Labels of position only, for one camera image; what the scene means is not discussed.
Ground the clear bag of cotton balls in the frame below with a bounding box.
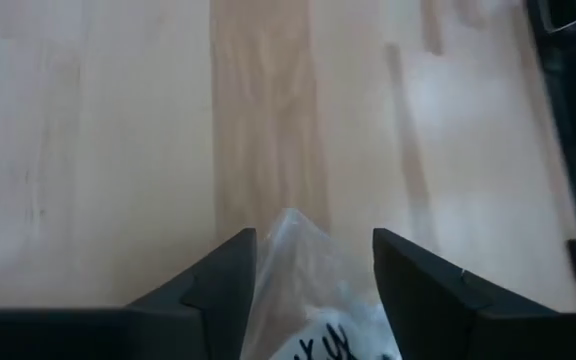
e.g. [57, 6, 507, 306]
[240, 207, 404, 360]

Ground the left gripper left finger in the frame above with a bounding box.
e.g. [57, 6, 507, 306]
[0, 228, 258, 360]

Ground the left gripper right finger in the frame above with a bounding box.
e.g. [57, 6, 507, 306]
[372, 228, 576, 360]

